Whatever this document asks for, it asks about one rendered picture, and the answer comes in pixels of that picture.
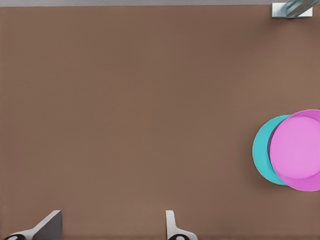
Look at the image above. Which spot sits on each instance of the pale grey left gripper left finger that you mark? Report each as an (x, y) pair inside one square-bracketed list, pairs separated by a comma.
[(47, 227)]

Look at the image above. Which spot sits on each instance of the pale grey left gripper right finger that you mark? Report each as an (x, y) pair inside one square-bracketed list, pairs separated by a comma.
[(171, 225)]

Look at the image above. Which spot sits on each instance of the blue plate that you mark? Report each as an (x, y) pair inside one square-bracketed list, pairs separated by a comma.
[(261, 152)]

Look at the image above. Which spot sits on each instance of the pink plate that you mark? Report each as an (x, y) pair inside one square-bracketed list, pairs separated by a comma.
[(296, 150)]

